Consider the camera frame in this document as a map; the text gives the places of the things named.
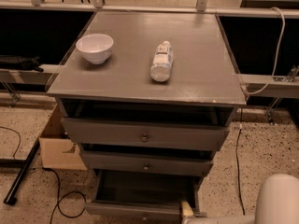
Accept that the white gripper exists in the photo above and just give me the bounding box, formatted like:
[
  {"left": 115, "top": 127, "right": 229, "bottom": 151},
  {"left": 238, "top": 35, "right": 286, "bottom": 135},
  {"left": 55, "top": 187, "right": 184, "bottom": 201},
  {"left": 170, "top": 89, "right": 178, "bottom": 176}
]
[{"left": 180, "top": 201, "right": 206, "bottom": 224}]

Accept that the grey bottom drawer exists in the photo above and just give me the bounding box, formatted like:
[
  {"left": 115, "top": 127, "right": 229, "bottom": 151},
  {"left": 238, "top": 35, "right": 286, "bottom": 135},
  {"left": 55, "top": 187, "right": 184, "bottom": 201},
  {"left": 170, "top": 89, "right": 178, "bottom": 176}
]
[{"left": 85, "top": 170, "right": 202, "bottom": 222}]

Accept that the grey drawer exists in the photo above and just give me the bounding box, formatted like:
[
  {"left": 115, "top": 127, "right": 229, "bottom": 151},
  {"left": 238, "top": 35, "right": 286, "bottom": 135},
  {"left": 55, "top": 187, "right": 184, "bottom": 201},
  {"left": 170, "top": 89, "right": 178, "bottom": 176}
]
[
  {"left": 85, "top": 170, "right": 202, "bottom": 222},
  {"left": 62, "top": 118, "right": 229, "bottom": 151},
  {"left": 81, "top": 151, "right": 213, "bottom": 176}
]

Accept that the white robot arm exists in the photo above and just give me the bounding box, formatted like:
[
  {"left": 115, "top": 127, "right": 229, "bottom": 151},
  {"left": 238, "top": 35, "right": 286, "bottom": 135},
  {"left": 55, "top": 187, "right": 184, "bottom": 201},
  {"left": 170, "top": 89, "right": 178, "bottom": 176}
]
[{"left": 181, "top": 174, "right": 299, "bottom": 224}]

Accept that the grey middle drawer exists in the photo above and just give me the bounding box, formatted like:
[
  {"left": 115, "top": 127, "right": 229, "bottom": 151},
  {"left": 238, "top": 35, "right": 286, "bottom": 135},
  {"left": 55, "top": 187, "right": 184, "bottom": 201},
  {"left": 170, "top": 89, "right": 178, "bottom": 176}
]
[{"left": 81, "top": 151, "right": 213, "bottom": 176}]

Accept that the grey top drawer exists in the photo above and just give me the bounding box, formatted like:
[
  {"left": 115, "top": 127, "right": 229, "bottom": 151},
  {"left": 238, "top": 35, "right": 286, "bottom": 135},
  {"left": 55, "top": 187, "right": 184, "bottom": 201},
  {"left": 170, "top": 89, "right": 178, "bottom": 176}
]
[{"left": 62, "top": 118, "right": 229, "bottom": 151}]

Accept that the grey drawer cabinet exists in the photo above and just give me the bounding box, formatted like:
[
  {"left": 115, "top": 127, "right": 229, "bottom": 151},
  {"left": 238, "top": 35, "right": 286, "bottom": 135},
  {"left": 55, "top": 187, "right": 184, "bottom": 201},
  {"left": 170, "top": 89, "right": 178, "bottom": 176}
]
[{"left": 46, "top": 10, "right": 247, "bottom": 189}]

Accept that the cardboard box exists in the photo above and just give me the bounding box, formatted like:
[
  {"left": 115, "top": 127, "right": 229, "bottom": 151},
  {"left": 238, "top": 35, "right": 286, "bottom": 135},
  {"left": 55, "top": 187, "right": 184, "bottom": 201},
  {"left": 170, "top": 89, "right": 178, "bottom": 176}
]
[{"left": 38, "top": 106, "right": 87, "bottom": 171}]

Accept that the clear plastic bottle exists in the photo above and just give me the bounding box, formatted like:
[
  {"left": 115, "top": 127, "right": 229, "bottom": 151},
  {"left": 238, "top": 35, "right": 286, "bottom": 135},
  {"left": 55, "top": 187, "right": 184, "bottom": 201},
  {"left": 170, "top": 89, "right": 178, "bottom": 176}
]
[{"left": 150, "top": 41, "right": 173, "bottom": 82}]

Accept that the black metal bar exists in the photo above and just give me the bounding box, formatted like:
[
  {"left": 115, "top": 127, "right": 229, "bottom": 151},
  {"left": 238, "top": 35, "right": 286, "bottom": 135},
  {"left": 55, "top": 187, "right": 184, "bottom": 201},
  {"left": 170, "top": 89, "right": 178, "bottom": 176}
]
[{"left": 1, "top": 140, "right": 39, "bottom": 205}]

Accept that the white ceramic bowl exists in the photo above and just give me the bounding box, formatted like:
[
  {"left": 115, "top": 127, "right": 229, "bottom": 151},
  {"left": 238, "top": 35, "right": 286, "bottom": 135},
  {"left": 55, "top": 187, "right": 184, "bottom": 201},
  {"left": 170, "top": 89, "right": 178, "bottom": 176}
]
[{"left": 76, "top": 34, "right": 114, "bottom": 64}]

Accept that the black floor cable right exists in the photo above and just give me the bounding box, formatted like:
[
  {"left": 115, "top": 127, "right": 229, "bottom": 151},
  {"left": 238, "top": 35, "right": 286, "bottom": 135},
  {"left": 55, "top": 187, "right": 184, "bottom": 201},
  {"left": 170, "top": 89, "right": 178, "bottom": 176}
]
[{"left": 235, "top": 107, "right": 247, "bottom": 217}]

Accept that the metal rail frame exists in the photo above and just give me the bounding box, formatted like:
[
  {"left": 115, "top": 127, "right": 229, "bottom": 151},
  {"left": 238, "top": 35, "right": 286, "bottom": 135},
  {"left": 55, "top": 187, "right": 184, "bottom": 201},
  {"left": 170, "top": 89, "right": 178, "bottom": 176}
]
[{"left": 0, "top": 0, "right": 299, "bottom": 126}]

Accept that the white cable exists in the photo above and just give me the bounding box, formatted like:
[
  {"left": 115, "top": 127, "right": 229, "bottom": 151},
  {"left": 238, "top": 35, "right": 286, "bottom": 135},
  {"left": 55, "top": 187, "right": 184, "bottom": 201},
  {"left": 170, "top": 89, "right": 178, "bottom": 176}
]
[{"left": 240, "top": 7, "right": 286, "bottom": 96}]

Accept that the black cloth on rail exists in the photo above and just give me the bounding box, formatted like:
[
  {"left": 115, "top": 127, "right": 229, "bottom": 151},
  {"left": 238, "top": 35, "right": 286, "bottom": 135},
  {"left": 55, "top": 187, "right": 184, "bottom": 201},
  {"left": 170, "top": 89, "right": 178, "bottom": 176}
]
[{"left": 0, "top": 55, "right": 44, "bottom": 72}]

